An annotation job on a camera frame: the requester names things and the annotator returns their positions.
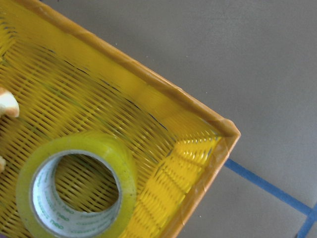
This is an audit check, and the yellow plastic basket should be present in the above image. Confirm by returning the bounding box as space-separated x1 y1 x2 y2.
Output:
0 0 240 238

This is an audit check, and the toy croissant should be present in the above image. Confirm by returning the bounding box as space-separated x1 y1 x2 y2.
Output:
0 87 20 172

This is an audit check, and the yellow tape roll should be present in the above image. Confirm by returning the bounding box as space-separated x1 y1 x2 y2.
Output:
16 132 137 238

